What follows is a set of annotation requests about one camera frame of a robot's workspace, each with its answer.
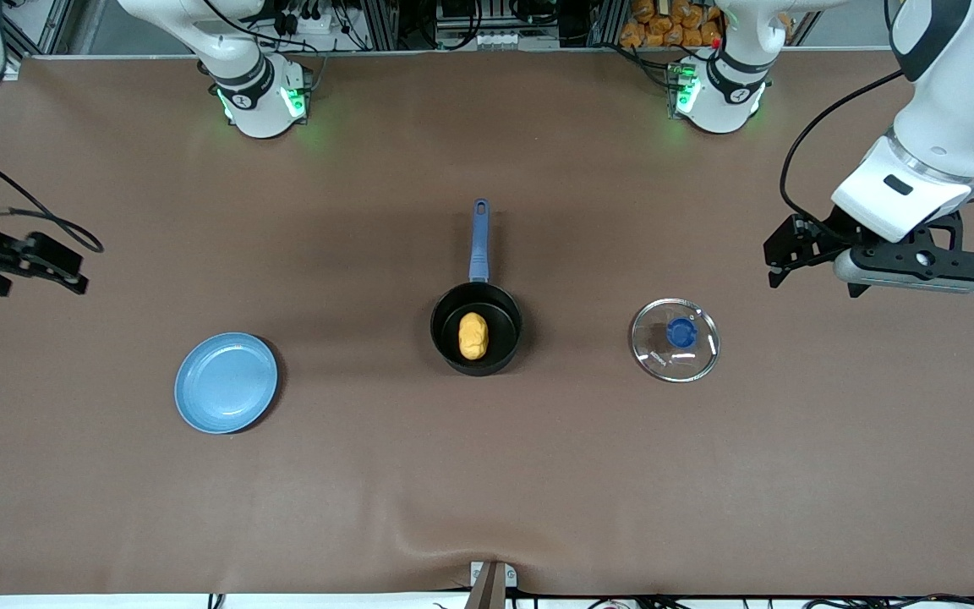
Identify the glass lid with blue knob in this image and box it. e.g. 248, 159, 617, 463
630, 298, 721, 383

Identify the yellow potato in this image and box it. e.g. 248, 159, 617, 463
458, 312, 489, 361

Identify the light blue plate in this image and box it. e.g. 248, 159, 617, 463
174, 332, 279, 435

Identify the pile of orange toy breads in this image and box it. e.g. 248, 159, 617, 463
620, 0, 726, 49

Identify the white multi-socket outlet bar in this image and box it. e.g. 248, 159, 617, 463
271, 8, 337, 36

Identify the white power strip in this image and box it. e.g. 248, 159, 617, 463
472, 29, 532, 49

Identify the metal table clamp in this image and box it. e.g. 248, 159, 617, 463
463, 560, 519, 609

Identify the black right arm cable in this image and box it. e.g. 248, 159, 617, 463
0, 135, 106, 255

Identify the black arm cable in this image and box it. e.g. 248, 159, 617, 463
0, 135, 106, 255
779, 70, 906, 231

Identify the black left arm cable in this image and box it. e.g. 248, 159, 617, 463
779, 70, 906, 231

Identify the dark blue long-handled pot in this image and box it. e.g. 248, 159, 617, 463
430, 199, 524, 377

